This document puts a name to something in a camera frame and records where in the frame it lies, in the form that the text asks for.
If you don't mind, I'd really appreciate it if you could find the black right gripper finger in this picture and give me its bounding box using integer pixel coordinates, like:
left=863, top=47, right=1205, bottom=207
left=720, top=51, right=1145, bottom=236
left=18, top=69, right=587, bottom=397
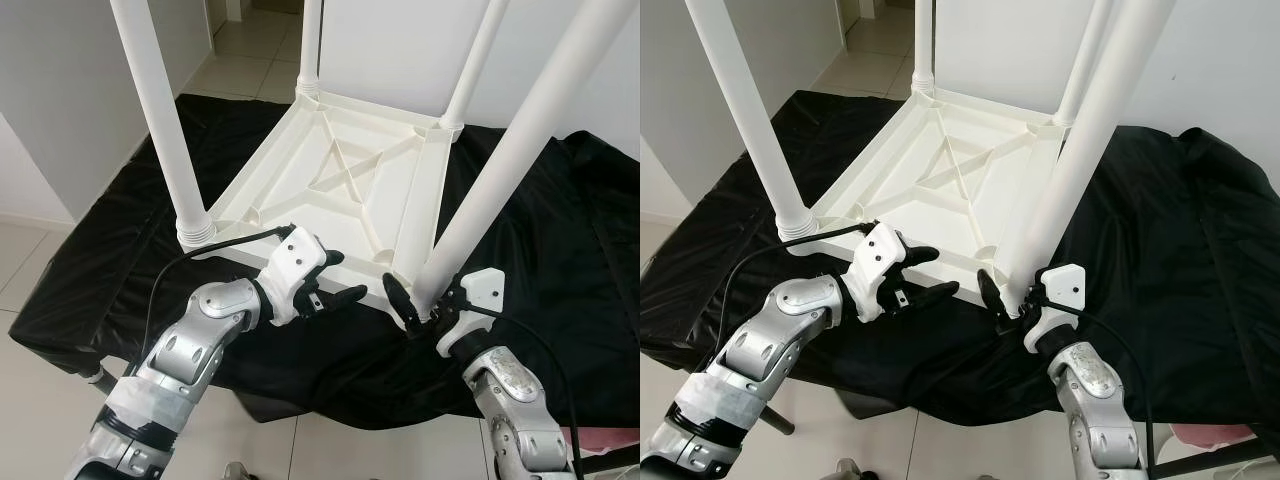
left=383, top=273, right=423, bottom=336
left=977, top=268, right=1013, bottom=321

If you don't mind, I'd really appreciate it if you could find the white plastic table leg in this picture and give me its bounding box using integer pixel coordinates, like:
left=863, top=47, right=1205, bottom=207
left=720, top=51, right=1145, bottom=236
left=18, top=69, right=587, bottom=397
left=110, top=0, right=216, bottom=249
left=413, top=0, right=639, bottom=316
left=683, top=0, right=816, bottom=241
left=298, top=0, right=323, bottom=101
left=912, top=0, right=936, bottom=96
left=440, top=0, right=511, bottom=136
left=1010, top=0, right=1176, bottom=303
left=1053, top=0, right=1116, bottom=126

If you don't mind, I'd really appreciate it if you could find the pink stool seat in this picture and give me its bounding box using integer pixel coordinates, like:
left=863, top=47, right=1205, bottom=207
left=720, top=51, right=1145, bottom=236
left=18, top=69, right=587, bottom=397
left=1170, top=425, right=1256, bottom=447
left=570, top=427, right=641, bottom=451

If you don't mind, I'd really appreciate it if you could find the black metal bar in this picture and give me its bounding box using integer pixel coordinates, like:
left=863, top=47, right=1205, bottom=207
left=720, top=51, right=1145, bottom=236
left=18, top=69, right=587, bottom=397
left=580, top=450, right=641, bottom=477
left=1150, top=440, right=1280, bottom=477

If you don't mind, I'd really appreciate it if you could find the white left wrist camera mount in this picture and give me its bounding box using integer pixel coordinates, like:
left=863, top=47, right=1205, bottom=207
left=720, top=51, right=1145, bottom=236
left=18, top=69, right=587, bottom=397
left=850, top=222, right=909, bottom=323
left=262, top=225, right=329, bottom=326

